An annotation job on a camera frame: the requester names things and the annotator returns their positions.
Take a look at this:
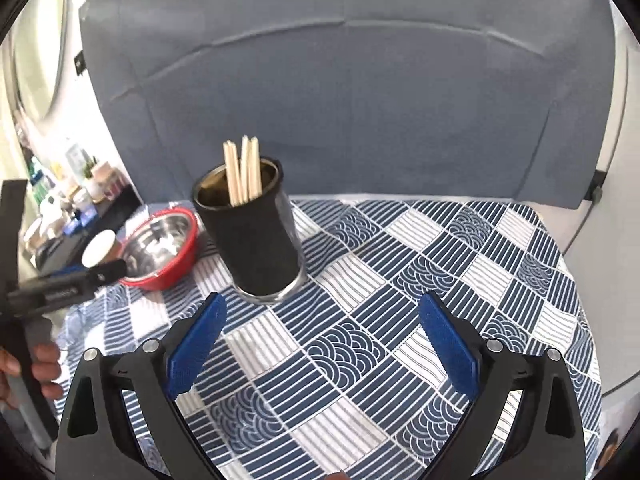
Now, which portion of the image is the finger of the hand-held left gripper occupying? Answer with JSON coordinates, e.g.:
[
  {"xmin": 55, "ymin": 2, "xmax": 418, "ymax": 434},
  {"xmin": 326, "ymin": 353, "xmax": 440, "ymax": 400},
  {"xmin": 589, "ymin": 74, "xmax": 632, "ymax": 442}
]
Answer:
[{"xmin": 80, "ymin": 259, "xmax": 129, "ymax": 286}]

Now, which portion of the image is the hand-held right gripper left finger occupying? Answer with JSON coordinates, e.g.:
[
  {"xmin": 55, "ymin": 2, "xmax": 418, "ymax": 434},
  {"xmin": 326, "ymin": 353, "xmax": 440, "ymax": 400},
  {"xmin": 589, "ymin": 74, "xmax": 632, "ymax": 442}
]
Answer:
[{"xmin": 56, "ymin": 292, "xmax": 229, "ymax": 480}]

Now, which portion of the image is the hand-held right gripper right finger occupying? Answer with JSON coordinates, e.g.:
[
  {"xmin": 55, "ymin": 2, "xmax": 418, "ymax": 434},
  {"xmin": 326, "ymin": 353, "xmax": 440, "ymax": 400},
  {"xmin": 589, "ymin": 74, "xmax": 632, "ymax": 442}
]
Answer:
[{"xmin": 417, "ymin": 292, "xmax": 586, "ymax": 480}]

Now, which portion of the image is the black steel chopstick holder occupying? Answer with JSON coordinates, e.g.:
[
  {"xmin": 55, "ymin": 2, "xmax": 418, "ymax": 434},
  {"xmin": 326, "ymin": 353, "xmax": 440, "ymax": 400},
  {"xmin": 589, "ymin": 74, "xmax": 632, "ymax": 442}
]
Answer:
[{"xmin": 192, "ymin": 157, "xmax": 304, "ymax": 304}]

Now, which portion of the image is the wooden chopstick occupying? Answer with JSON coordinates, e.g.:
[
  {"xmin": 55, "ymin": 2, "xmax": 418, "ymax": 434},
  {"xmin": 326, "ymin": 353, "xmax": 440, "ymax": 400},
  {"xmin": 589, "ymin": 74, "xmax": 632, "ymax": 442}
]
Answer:
[
  {"xmin": 228, "ymin": 141, "xmax": 245, "ymax": 207},
  {"xmin": 248, "ymin": 137, "xmax": 262, "ymax": 200},
  {"xmin": 223, "ymin": 142, "xmax": 239, "ymax": 207},
  {"xmin": 240, "ymin": 135, "xmax": 251, "ymax": 202}
]

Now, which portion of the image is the person's left hand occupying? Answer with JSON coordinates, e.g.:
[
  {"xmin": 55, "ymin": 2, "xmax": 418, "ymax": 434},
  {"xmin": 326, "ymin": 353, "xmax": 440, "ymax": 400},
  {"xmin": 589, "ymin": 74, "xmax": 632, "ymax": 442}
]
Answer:
[{"xmin": 0, "ymin": 342, "xmax": 64, "ymax": 409}]

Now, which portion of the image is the paper cup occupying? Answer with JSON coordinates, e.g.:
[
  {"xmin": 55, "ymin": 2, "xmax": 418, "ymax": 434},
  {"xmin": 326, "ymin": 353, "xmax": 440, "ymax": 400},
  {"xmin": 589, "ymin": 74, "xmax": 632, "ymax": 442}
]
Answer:
[{"xmin": 81, "ymin": 230, "xmax": 124, "ymax": 269}]

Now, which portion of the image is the red steel bowl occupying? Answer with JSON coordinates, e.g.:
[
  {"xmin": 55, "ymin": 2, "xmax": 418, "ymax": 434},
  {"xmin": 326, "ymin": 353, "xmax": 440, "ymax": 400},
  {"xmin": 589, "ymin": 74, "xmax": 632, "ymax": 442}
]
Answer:
[{"xmin": 118, "ymin": 207, "xmax": 200, "ymax": 292}]

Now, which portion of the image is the blue patterned tablecloth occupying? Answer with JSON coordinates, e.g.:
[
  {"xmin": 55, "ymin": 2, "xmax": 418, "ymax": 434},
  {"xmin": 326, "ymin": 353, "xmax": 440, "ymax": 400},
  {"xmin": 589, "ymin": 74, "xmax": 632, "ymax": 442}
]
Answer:
[{"xmin": 55, "ymin": 199, "xmax": 604, "ymax": 480}]

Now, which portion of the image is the grey fabric backdrop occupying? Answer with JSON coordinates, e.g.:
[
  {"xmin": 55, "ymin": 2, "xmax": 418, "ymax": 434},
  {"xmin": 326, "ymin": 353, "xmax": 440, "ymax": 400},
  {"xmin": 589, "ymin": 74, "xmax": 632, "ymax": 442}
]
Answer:
[{"xmin": 78, "ymin": 0, "xmax": 617, "ymax": 209}]

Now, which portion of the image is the oval wall mirror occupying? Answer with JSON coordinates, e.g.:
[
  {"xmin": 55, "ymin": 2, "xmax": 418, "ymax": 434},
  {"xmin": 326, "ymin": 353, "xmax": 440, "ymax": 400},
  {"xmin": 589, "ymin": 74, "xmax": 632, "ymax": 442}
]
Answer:
[{"xmin": 11, "ymin": 0, "xmax": 68, "ymax": 122}]

